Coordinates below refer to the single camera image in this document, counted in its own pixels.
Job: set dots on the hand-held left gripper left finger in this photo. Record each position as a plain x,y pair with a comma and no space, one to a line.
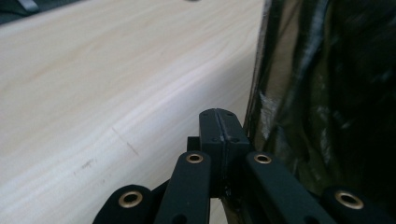
211,133

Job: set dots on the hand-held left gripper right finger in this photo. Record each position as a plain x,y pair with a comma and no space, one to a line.
235,146

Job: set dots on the black garbage bag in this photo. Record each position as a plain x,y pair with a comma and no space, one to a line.
342,93

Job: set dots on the grey tape strip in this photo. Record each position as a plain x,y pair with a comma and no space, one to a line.
28,4

